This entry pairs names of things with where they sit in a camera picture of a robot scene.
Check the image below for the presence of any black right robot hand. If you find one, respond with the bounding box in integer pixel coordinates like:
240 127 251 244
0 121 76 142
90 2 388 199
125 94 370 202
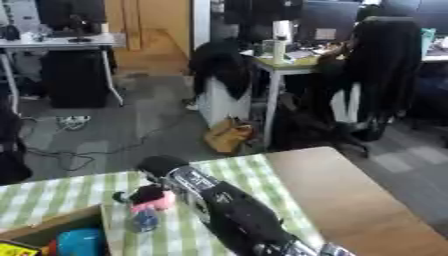
112 154 191 205

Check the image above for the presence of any pink and black soft toy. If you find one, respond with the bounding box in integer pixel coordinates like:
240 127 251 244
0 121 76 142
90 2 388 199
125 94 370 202
127 190 179 215

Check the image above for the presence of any tan cardboard box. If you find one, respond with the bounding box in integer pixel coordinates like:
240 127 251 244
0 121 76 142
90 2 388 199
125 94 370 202
0 203 114 256

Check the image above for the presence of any brown bag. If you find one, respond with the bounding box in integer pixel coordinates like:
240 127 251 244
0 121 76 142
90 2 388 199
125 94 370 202
201 116 258 156

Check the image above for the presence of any white chair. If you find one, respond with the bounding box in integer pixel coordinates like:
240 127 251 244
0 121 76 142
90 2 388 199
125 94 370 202
194 76 254 129

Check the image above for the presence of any white power strip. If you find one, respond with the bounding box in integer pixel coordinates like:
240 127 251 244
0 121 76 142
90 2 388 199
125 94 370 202
54 114 93 132

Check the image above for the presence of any blue rounded object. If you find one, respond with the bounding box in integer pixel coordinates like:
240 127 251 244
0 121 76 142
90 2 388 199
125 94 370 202
56 227 109 256

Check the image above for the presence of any black jacket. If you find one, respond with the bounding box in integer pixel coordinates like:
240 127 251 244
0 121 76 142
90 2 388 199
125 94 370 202
187 39 258 101

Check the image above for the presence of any black cabinet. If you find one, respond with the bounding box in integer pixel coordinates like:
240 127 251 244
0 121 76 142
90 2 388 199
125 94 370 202
40 49 112 109

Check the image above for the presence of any small red object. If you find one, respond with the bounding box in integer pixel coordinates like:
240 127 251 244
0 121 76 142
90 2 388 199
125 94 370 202
43 239 60 256

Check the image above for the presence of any white desk with yellow top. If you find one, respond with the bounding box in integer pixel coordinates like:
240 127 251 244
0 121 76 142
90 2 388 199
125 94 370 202
250 53 326 148

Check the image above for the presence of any white desk with metal legs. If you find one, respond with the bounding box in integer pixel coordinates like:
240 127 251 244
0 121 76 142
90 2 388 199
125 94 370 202
0 33 128 114

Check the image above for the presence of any yellow printed packet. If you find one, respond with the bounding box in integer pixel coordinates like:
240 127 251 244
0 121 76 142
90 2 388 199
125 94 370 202
0 240 44 256

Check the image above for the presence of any white cylinder bottle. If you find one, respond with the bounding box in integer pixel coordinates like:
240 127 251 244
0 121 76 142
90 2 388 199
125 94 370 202
269 19 296 65

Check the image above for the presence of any black computer monitor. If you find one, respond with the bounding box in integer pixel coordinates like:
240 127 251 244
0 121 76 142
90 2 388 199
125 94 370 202
33 0 111 44

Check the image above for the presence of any black office chair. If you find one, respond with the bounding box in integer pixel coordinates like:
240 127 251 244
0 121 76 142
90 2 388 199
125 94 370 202
302 93 405 158

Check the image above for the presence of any small dark desk object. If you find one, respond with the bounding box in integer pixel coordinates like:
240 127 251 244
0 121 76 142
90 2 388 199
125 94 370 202
0 24 23 42

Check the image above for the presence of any large dark monitor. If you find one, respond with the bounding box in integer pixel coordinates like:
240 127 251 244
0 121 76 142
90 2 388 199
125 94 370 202
295 0 364 44

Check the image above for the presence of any long black coat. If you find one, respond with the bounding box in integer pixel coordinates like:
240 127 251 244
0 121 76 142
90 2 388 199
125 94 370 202
308 15 426 134

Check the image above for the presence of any teal object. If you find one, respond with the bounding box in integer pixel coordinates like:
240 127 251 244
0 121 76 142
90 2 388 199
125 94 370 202
420 27 438 58

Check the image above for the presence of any black floor cable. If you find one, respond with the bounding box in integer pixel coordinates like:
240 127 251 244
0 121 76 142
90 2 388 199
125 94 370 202
19 113 195 173

